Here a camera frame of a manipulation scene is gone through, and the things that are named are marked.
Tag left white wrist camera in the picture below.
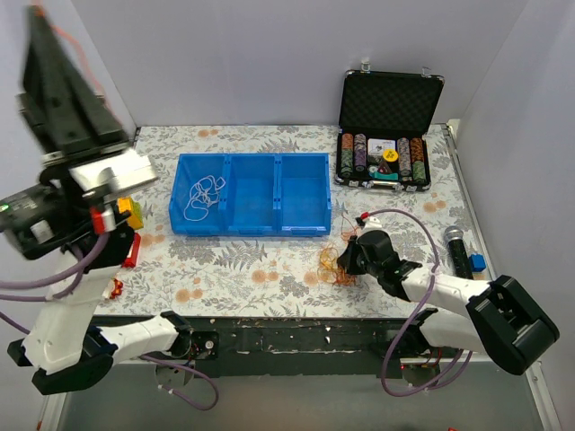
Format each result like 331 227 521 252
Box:
69 148 158 198

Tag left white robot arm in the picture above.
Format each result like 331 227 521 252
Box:
1 5 191 395

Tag stacked colourful toy bricks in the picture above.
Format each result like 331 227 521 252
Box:
117 197 144 231

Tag small blue block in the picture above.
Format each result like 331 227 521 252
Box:
468 253 487 273

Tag red white toy brick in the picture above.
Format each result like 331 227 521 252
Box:
122 233 141 268

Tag blue three-compartment bin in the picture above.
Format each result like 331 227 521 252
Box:
168 153 332 237

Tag red orange cable tangle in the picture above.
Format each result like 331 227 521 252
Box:
316 215 360 288

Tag black base beam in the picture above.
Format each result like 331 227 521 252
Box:
138 309 462 381

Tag black microphone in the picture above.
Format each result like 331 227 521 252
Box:
444 225 473 279

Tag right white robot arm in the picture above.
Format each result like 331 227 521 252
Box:
337 230 560 375

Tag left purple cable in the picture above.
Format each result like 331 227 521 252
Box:
0 233 220 412

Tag black poker chip case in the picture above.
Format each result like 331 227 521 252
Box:
334 63 445 192

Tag white thin cable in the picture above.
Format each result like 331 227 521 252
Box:
181 174 228 223

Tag floral table mat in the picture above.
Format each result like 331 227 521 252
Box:
98 125 483 318

